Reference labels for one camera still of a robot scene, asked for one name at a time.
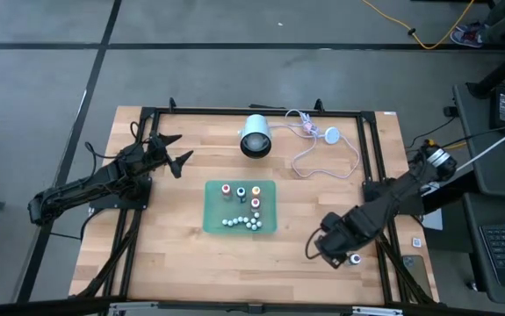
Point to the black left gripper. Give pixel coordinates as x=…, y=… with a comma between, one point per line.
x=157, y=151

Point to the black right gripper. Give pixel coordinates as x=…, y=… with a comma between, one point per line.
x=335, y=239

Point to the red food coloring bottle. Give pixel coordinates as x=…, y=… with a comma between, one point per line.
x=225, y=189

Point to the blue food coloring bottle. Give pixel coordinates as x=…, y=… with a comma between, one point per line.
x=240, y=191

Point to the yellow food coloring bottle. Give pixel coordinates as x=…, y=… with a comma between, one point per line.
x=256, y=190

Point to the pink food coloring bottle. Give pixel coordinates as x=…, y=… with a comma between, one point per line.
x=255, y=203

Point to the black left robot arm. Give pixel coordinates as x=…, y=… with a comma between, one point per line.
x=81, y=186

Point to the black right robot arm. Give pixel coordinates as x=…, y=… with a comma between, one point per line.
x=401, y=188

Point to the green translucent plastic bin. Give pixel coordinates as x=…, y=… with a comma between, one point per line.
x=225, y=210

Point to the dark smartphone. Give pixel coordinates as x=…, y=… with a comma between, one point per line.
x=416, y=274

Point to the small white printed tag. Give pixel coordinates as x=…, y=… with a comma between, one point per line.
x=417, y=242

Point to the white round spot lamp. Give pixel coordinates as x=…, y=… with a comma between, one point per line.
x=256, y=127

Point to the yellow power connector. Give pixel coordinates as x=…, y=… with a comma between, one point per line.
x=430, y=141

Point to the black power plug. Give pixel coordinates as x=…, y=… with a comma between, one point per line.
x=449, y=111

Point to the white rod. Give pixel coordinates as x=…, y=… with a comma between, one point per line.
x=493, y=145

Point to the black crossbar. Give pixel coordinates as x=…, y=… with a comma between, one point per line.
x=37, y=307

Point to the black stand leg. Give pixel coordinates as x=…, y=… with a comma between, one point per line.
x=502, y=70

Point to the person's shoe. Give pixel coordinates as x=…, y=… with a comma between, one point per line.
x=467, y=40
x=469, y=29

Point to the person's leg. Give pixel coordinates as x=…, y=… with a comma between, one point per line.
x=500, y=15

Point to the black aluminium table frame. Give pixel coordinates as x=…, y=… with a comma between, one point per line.
x=190, y=112

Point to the silver metal bracket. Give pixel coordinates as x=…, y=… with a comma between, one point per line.
x=377, y=311
x=133, y=306

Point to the black desk bracket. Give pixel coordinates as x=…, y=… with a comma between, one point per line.
x=454, y=188

